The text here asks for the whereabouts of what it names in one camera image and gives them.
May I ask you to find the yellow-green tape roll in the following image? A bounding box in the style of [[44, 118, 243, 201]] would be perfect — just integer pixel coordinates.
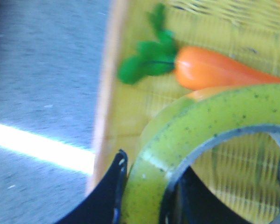
[[120, 84, 280, 224]]

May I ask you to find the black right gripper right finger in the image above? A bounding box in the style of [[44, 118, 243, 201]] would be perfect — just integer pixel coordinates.
[[159, 167, 238, 224]]

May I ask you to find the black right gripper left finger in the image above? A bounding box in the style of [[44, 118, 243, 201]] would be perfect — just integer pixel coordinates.
[[56, 149, 128, 224]]

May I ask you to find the yellow wicker basket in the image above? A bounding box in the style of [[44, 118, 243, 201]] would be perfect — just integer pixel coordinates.
[[85, 0, 280, 224]]

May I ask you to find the orange toy carrot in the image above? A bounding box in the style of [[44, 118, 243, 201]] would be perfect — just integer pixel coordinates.
[[117, 3, 280, 90]]

